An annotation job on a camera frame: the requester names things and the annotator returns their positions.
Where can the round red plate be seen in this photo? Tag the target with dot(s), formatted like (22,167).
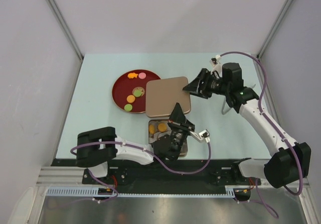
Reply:
(123,87)

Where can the white cable duct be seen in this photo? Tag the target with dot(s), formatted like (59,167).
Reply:
(80,191)

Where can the left aluminium frame post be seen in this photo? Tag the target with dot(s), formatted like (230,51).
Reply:
(64,27)

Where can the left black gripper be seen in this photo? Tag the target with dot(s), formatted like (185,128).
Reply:
(177,118)

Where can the orange fish cookie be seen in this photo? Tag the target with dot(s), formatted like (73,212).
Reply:
(132,75)

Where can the pink round cookie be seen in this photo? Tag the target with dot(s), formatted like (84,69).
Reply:
(142,75)

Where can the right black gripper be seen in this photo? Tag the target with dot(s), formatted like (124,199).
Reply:
(197,86)

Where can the aluminium frame post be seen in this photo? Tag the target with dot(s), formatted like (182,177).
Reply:
(277,23)
(64,27)

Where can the green round cookie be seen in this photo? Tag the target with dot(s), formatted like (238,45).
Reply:
(128,107)
(137,93)

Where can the right aluminium frame post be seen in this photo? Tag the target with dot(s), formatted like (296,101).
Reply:
(277,23)

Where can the metal tongs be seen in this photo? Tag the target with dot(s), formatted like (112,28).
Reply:
(234,98)

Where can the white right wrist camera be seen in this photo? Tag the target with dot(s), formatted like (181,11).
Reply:
(216,65)

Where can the gold square cookie tin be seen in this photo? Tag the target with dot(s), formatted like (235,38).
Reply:
(164,144)

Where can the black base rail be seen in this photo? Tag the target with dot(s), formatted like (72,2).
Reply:
(192,177)

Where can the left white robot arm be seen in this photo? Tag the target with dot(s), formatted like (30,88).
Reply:
(99,146)

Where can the orange round cookie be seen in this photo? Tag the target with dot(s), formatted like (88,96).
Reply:
(151,129)
(130,99)
(162,127)

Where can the gold tin lid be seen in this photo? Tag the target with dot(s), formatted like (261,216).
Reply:
(162,95)

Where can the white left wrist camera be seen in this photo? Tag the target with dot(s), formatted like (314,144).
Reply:
(203,136)

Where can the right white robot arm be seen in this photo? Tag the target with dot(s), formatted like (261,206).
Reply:
(289,160)

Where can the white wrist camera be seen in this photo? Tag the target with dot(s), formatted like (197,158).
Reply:
(216,65)
(203,136)

